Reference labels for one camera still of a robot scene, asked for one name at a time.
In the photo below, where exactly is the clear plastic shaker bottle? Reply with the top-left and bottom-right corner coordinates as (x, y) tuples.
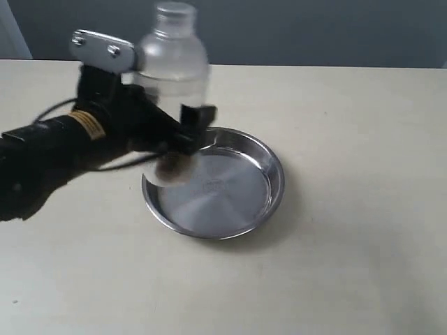
(133, 1), (209, 187)

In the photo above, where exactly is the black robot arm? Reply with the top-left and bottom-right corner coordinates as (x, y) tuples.
(1, 65), (217, 221)

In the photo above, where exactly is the round stainless steel tray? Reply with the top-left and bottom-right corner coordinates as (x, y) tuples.
(141, 127), (285, 240)

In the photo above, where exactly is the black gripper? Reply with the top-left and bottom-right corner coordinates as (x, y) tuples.
(76, 65), (217, 156)

